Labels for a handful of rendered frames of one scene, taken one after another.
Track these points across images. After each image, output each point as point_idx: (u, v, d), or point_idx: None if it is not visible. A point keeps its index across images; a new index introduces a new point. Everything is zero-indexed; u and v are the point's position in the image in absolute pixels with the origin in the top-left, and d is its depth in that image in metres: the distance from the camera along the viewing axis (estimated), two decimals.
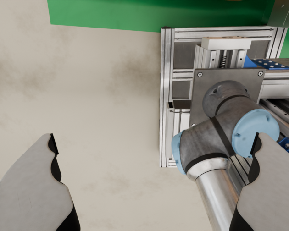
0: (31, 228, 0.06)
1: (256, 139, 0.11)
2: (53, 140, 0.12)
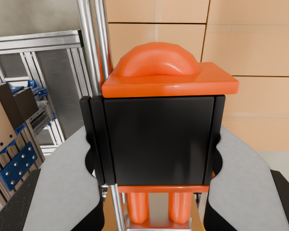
0: (60, 213, 0.07)
1: None
2: None
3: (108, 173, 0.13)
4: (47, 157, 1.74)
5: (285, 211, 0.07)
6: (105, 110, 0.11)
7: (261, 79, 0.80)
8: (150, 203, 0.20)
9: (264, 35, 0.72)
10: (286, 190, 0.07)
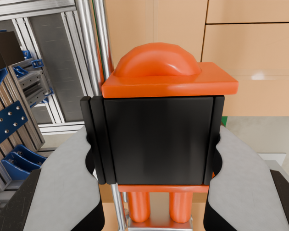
0: (61, 213, 0.07)
1: None
2: None
3: (109, 172, 0.13)
4: (48, 141, 1.69)
5: (284, 211, 0.07)
6: (105, 110, 0.11)
7: (278, 25, 0.70)
8: (151, 202, 0.20)
9: None
10: (285, 190, 0.07)
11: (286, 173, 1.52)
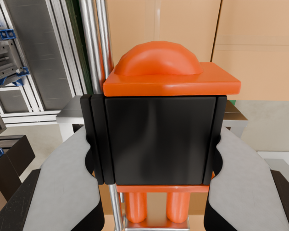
0: (60, 213, 0.07)
1: None
2: None
3: (108, 172, 0.13)
4: (27, 135, 1.45)
5: (285, 211, 0.07)
6: (106, 108, 0.10)
7: None
8: (147, 203, 0.19)
9: None
10: (286, 190, 0.07)
11: None
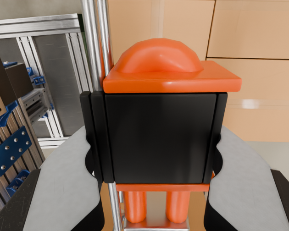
0: (60, 213, 0.07)
1: None
2: None
3: (107, 170, 0.13)
4: (44, 152, 1.68)
5: (285, 211, 0.07)
6: (106, 106, 0.10)
7: (273, 62, 0.75)
8: (147, 203, 0.19)
9: (277, 13, 0.67)
10: (286, 190, 0.07)
11: None
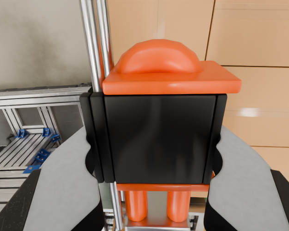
0: (60, 213, 0.07)
1: None
2: None
3: (108, 170, 0.13)
4: None
5: (285, 211, 0.07)
6: (106, 107, 0.10)
7: None
8: (148, 201, 0.19)
9: (245, 118, 0.87)
10: (286, 190, 0.07)
11: None
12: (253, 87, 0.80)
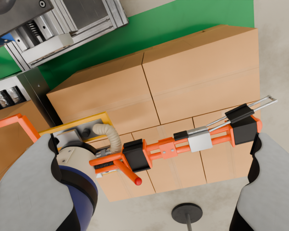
0: (31, 228, 0.06)
1: (256, 139, 0.11)
2: (53, 140, 0.12)
3: (236, 121, 0.54)
4: None
5: None
6: (254, 122, 0.54)
7: None
8: None
9: None
10: None
11: None
12: None
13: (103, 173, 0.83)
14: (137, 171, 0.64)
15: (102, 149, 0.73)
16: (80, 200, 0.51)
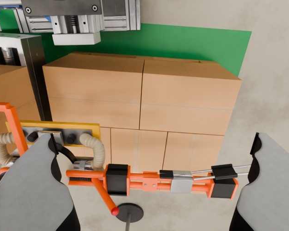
0: (31, 228, 0.06)
1: (256, 139, 0.11)
2: (53, 140, 0.12)
3: (219, 178, 0.58)
4: None
5: None
6: (233, 184, 0.59)
7: (109, 157, 1.41)
8: None
9: (132, 155, 1.39)
10: None
11: None
12: (152, 156, 1.39)
13: None
14: (113, 195, 0.63)
15: (81, 159, 0.70)
16: None
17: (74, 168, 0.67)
